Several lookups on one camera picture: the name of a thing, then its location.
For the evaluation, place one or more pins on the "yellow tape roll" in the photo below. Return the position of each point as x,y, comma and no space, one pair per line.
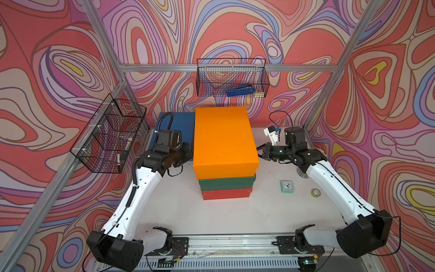
316,193

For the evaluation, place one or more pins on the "black wire basket wall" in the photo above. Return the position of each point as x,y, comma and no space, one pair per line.
216,75
111,131

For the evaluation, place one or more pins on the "orange shoebox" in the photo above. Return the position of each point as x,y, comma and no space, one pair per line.
224,145

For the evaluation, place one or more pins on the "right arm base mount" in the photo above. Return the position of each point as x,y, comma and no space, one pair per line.
296,245

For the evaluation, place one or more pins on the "metal cup of pencils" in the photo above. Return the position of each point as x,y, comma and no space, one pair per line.
301,173

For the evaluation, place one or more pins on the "small mint green clock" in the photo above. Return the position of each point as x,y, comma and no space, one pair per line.
287,186

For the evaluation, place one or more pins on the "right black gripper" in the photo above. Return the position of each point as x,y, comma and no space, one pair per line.
266,151

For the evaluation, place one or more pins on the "red shoebox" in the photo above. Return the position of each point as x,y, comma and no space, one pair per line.
226,194

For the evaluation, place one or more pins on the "marker in left basket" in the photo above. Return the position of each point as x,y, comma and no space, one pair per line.
119,168

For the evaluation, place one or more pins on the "blue shoebox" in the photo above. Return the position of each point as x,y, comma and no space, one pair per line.
182,121

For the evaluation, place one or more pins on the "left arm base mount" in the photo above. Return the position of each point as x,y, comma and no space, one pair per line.
179,247

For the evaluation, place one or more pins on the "blue stapler in basket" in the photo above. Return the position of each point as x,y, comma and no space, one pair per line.
241,90

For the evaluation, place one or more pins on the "aluminium rail front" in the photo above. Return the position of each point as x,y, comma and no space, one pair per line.
237,253

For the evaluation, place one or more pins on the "green shoebox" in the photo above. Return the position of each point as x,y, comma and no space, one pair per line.
227,183

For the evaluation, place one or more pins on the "black wire basket back wall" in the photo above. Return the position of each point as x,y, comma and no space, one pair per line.
216,75

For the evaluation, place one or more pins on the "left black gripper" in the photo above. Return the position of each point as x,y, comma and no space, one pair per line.
188,151

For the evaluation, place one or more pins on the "black wire basket left wall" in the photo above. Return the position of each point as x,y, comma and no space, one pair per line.
111,131

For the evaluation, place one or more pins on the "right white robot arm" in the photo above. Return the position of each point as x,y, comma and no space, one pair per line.
365,228

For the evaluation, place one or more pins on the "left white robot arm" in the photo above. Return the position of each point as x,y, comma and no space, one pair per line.
115,244

